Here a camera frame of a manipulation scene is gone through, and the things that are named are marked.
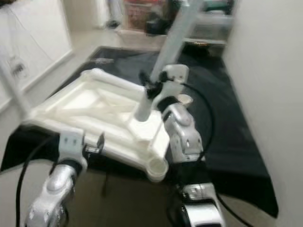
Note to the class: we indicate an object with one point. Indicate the clear plastic bag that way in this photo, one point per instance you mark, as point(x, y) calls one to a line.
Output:
point(105, 60)

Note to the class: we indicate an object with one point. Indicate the black tablecloth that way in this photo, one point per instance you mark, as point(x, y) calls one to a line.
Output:
point(227, 156)

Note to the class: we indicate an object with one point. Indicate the stone ledge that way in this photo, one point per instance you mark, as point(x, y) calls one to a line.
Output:
point(132, 37)

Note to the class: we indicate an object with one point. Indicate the white plastic table top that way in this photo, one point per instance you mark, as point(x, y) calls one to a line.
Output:
point(99, 109)

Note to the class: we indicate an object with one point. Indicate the black power adapter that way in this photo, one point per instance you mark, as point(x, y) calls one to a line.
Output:
point(19, 68)

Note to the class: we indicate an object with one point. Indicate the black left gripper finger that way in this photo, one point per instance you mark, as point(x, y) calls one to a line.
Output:
point(101, 141)

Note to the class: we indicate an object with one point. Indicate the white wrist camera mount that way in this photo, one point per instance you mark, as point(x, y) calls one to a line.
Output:
point(73, 144)
point(175, 73)

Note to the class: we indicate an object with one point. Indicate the green pot lid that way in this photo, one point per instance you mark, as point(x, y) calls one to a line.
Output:
point(218, 4)

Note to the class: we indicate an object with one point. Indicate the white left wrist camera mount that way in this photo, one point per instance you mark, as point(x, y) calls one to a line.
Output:
point(73, 144)

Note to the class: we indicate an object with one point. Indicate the black plastic bag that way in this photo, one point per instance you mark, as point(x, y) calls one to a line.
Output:
point(158, 23)

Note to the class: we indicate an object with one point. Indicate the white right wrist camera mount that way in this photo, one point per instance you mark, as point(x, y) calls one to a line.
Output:
point(175, 73)

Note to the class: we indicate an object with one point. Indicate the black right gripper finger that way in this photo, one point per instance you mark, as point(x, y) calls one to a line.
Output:
point(146, 82)

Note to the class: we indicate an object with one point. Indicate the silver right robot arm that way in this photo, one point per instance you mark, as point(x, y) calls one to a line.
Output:
point(184, 137)

